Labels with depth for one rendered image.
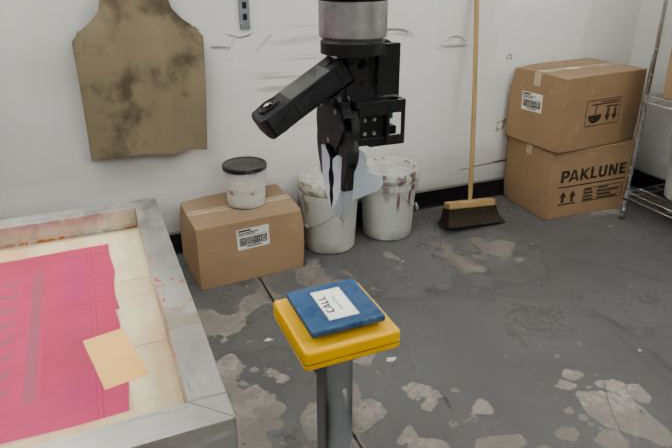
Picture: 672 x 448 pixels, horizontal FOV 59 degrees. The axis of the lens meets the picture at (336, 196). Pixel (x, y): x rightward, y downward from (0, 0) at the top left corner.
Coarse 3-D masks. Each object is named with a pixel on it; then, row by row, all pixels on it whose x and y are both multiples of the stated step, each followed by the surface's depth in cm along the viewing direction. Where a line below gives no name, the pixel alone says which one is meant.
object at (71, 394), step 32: (64, 320) 76; (96, 320) 76; (64, 352) 70; (64, 384) 65; (96, 384) 65; (128, 384) 65; (0, 416) 60; (32, 416) 60; (64, 416) 60; (96, 416) 60
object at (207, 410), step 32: (0, 224) 95; (32, 224) 95; (64, 224) 97; (96, 224) 99; (128, 224) 101; (160, 224) 95; (160, 256) 85; (160, 288) 77; (192, 320) 70; (192, 352) 64; (192, 384) 60; (160, 416) 56; (192, 416) 56; (224, 416) 56
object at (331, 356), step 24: (288, 312) 78; (288, 336) 76; (336, 336) 73; (360, 336) 73; (384, 336) 74; (312, 360) 71; (336, 360) 72; (336, 384) 80; (336, 408) 81; (336, 432) 83
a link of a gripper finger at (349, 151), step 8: (344, 128) 65; (344, 136) 65; (352, 136) 64; (344, 144) 65; (352, 144) 65; (344, 152) 65; (352, 152) 65; (344, 160) 66; (352, 160) 65; (344, 168) 66; (352, 168) 66; (344, 176) 66; (352, 176) 68; (344, 184) 67; (352, 184) 68
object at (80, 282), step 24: (0, 264) 90; (24, 264) 90; (48, 264) 90; (72, 264) 90; (96, 264) 90; (48, 288) 83; (72, 288) 83; (96, 288) 83; (48, 312) 78; (72, 312) 78; (96, 312) 78
